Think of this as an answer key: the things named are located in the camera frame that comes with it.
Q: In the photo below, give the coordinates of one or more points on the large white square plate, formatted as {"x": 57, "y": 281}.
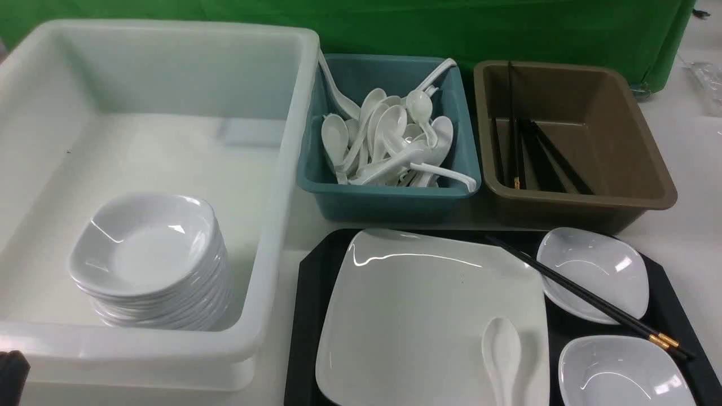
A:
{"x": 407, "y": 314}

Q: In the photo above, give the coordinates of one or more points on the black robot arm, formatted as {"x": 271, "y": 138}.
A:
{"x": 14, "y": 373}

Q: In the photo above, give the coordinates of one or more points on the large white plastic tub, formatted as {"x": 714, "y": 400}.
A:
{"x": 97, "y": 109}

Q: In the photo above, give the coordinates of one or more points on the white soup spoon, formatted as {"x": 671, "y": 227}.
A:
{"x": 501, "y": 352}

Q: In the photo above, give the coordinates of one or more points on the white small bowl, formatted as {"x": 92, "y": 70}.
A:
{"x": 605, "y": 266}
{"x": 620, "y": 370}

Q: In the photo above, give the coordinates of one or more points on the black chopstick gold tip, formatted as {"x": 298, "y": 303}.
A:
{"x": 586, "y": 293}
{"x": 609, "y": 316}

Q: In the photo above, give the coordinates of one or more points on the green cloth backdrop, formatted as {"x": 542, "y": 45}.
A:
{"x": 638, "y": 39}

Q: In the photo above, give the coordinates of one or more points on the stack of white bowls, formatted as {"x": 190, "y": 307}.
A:
{"x": 154, "y": 261}

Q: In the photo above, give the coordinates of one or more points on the black chopsticks in bin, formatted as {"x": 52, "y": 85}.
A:
{"x": 527, "y": 139}

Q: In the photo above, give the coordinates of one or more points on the clear plastic bag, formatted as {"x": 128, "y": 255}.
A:
{"x": 708, "y": 77}

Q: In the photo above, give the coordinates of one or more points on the pile of white spoons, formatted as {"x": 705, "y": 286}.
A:
{"x": 389, "y": 137}

